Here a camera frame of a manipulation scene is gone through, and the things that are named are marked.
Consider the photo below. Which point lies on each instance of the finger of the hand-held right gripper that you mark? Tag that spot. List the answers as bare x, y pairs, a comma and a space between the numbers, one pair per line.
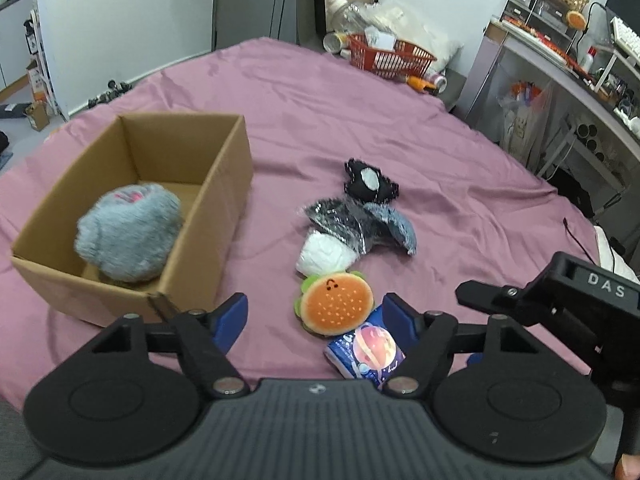
490, 297

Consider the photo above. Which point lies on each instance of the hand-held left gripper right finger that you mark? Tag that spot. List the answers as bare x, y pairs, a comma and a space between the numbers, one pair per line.
400, 317

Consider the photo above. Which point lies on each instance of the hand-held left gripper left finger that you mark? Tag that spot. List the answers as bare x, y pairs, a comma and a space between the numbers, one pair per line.
232, 317

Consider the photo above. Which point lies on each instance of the blue planet-print packet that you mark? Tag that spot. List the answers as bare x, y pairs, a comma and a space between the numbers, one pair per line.
370, 352

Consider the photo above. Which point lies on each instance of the burger plush toy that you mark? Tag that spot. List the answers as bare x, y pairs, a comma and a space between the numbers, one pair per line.
335, 305

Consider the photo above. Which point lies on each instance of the blue-grey cloth pad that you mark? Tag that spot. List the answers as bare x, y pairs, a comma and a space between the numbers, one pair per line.
402, 230

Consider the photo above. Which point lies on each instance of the white soft bundle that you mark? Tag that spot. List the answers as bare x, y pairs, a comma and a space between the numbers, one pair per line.
325, 255

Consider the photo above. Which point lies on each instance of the shiny black plastic bag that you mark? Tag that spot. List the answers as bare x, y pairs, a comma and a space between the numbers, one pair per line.
340, 220

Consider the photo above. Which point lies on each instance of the brown cardboard box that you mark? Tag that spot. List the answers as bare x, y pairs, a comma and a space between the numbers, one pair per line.
220, 200

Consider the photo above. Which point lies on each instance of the grey fluffy plush toy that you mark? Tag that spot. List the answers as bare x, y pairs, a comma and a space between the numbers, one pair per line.
130, 235

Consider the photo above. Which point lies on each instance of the black plush with white patch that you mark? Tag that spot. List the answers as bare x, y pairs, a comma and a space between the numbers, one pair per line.
370, 180

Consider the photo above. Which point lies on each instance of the white cloth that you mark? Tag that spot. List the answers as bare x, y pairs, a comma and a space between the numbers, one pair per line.
612, 255

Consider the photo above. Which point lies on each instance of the white plastic shopping bag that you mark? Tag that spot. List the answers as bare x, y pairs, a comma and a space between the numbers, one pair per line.
525, 120

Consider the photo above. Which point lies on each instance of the pink bedsheet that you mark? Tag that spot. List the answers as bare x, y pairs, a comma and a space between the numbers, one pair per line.
400, 125

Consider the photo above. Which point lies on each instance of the grey desk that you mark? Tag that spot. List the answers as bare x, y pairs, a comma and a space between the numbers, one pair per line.
560, 67

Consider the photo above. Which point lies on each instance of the white bottle with red cap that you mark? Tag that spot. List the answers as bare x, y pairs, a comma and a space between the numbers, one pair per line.
587, 60

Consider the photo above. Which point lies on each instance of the red plastic basket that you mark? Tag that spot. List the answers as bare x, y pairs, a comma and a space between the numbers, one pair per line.
400, 57

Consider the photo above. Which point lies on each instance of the white keyboard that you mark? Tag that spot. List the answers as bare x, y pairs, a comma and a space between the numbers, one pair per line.
627, 40

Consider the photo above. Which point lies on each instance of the small cardboard box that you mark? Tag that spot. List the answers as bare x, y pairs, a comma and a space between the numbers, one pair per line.
37, 116

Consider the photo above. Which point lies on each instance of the orange round plush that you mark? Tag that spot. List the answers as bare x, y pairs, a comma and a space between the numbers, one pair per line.
576, 18

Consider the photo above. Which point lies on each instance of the grey drawer organizer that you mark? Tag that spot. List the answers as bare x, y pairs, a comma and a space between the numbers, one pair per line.
535, 2

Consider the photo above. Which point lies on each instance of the clear jar with white lid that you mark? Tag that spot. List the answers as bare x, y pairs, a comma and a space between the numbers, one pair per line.
339, 10

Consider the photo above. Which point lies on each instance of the white storage rack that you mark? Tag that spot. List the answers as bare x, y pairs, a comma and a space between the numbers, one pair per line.
42, 55

